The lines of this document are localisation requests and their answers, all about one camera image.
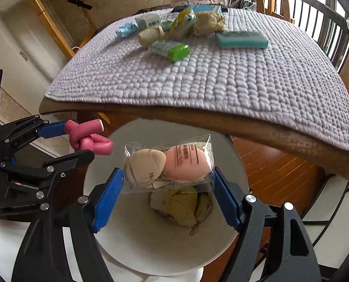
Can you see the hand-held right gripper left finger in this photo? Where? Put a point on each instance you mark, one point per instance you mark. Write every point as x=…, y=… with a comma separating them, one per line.
x=108, y=199

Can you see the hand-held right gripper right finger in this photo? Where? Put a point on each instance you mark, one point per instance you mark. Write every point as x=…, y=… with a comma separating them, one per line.
x=224, y=199

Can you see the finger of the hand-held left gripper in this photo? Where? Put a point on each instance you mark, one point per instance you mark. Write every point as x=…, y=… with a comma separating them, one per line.
x=71, y=160
x=53, y=129

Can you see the pink foam tube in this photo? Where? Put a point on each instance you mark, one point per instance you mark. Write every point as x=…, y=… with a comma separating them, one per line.
x=86, y=144

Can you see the yellow and white plastic bag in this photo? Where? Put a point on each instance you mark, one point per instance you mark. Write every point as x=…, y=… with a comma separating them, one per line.
x=180, y=205

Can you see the white trash bin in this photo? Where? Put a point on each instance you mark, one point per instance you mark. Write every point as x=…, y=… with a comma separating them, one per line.
x=139, y=241

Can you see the clear makeup sponge packet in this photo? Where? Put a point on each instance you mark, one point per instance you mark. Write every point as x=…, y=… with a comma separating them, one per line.
x=180, y=161

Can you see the wooden table edge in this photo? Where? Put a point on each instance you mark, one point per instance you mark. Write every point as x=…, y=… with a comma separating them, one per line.
x=265, y=129

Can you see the white wardrobe door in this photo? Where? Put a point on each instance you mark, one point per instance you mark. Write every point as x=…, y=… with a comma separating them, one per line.
x=15, y=35

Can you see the white sliding door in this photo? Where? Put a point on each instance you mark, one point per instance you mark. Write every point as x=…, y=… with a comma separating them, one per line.
x=339, y=205

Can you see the lilac textured blanket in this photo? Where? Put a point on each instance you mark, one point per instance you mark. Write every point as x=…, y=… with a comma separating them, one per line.
x=221, y=79

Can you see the light blue crumpled wrapper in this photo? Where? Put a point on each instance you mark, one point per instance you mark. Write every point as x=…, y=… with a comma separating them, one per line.
x=126, y=30

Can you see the crumpled beige paper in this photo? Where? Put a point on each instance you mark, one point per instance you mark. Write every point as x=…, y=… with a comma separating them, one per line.
x=150, y=36
x=208, y=23

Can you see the small white box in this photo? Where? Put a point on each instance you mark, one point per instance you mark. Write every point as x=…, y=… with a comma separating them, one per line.
x=148, y=22

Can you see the green and white packet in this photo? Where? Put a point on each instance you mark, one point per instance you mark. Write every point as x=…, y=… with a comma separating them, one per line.
x=174, y=51

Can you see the teal packet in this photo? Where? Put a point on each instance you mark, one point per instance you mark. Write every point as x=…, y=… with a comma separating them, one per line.
x=242, y=39

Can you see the blue box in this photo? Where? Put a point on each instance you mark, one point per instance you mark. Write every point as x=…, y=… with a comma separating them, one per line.
x=205, y=8

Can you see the dark balcony railing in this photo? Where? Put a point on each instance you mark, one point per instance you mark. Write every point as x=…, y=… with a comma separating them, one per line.
x=324, y=8

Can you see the wooden bunk bed frame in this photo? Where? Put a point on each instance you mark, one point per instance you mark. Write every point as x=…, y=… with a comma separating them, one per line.
x=45, y=14

